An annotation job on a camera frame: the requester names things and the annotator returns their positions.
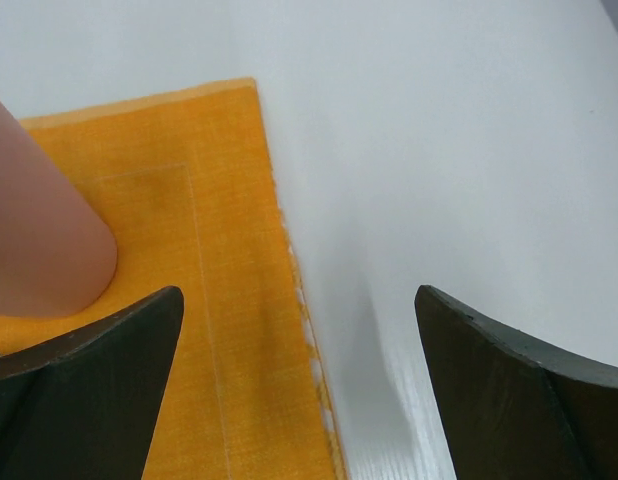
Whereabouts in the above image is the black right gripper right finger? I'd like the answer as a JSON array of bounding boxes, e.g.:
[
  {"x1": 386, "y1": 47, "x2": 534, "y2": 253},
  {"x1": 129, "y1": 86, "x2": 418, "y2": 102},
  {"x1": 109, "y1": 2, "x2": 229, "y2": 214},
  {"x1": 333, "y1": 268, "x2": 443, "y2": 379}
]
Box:
[{"x1": 415, "y1": 285, "x2": 618, "y2": 479}]

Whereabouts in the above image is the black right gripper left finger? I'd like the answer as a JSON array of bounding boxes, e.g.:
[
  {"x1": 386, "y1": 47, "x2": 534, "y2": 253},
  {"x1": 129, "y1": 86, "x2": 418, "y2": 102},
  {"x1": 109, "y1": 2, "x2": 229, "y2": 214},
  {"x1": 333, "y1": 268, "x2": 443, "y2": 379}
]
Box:
[{"x1": 0, "y1": 286, "x2": 184, "y2": 479}]

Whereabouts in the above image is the pink plastic cup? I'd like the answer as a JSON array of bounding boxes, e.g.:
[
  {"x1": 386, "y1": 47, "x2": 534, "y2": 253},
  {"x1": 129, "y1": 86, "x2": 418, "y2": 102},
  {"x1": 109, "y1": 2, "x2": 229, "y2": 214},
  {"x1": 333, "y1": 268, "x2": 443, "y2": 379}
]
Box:
[{"x1": 0, "y1": 102, "x2": 117, "y2": 317}]

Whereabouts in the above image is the orange Mickey Mouse placemat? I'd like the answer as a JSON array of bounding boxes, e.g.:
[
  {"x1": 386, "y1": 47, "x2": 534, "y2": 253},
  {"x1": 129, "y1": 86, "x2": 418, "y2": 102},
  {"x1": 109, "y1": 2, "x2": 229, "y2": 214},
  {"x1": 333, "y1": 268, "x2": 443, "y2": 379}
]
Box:
[{"x1": 0, "y1": 79, "x2": 346, "y2": 479}]

